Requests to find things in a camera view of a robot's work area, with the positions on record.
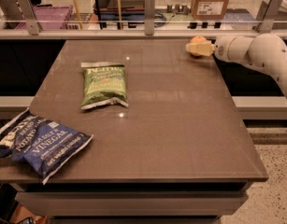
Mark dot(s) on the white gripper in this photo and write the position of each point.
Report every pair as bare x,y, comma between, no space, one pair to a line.
222,48

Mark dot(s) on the orange fruit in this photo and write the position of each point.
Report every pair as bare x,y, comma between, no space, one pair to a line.
197,40

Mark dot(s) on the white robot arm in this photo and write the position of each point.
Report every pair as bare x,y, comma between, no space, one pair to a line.
265,53

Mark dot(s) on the green jalapeno chip bag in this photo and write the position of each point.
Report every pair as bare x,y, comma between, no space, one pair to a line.
104,84

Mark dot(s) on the blue salt vinegar chip bag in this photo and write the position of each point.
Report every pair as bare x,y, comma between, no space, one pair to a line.
44,144

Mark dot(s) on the cardboard box with label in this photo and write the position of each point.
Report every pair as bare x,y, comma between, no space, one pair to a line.
209,9

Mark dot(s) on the purple plastic crate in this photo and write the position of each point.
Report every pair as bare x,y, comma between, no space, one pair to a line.
53,18

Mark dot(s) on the grey right railing post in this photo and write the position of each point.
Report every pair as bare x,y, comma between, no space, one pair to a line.
266,16

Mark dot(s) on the grey railing post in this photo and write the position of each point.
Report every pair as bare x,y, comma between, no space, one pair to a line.
266,16
149,6
29,15

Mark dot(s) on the grey middle railing post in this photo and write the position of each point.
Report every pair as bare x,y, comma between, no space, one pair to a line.
149,6

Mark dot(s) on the yellow broom handle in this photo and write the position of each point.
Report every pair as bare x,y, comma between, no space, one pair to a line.
76,6

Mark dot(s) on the grey left railing post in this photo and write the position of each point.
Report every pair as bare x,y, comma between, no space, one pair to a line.
29,15

